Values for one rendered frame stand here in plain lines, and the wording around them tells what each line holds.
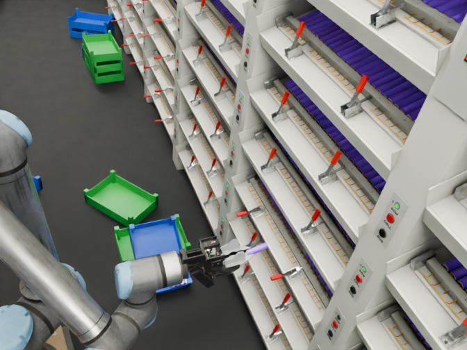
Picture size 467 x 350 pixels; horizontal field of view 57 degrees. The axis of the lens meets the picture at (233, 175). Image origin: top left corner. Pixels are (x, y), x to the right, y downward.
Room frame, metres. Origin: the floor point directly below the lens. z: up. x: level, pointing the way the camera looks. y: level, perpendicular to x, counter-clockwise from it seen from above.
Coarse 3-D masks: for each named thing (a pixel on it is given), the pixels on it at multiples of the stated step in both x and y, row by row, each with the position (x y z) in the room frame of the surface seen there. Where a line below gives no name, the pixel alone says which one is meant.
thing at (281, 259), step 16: (240, 176) 1.18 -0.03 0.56; (256, 176) 1.19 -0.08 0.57; (240, 192) 1.14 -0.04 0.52; (256, 224) 1.00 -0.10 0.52; (272, 224) 1.00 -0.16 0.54; (272, 240) 0.94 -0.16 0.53; (272, 256) 0.90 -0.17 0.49; (304, 288) 0.77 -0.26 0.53; (304, 304) 0.72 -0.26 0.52; (320, 320) 0.64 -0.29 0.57
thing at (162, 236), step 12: (132, 228) 1.18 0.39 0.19; (144, 228) 1.24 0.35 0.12; (156, 228) 1.26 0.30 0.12; (168, 228) 1.27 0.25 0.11; (132, 240) 1.15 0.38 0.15; (144, 240) 1.19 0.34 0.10; (156, 240) 1.21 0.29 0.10; (168, 240) 1.22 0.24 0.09; (180, 240) 1.20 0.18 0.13; (144, 252) 1.15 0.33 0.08; (156, 252) 1.16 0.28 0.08; (168, 288) 1.04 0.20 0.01
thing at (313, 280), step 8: (256, 184) 1.15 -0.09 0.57; (256, 192) 1.12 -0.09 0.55; (264, 200) 1.08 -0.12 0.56; (272, 208) 1.04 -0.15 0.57; (272, 216) 1.01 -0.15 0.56; (280, 224) 0.98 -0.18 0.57; (280, 232) 0.96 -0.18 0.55; (288, 240) 0.91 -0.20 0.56; (296, 248) 0.88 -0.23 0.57; (288, 256) 0.87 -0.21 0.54; (296, 256) 0.86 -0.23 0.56; (304, 264) 0.83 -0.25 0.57; (304, 272) 0.81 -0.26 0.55; (312, 280) 0.78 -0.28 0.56; (320, 288) 0.75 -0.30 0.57; (312, 296) 0.74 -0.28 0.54; (320, 296) 0.73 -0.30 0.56; (328, 304) 0.70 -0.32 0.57
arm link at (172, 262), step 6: (168, 252) 0.72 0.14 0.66; (174, 252) 0.72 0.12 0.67; (162, 258) 0.69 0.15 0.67; (168, 258) 0.69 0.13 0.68; (174, 258) 0.69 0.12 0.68; (180, 258) 0.71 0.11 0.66; (168, 264) 0.68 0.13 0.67; (174, 264) 0.68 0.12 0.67; (180, 264) 0.68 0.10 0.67; (168, 270) 0.66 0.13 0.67; (174, 270) 0.67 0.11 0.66; (180, 270) 0.67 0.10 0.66; (168, 276) 0.65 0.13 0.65; (174, 276) 0.66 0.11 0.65; (180, 276) 0.66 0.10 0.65; (168, 282) 0.65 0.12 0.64; (174, 282) 0.65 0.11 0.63; (180, 282) 0.66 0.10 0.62
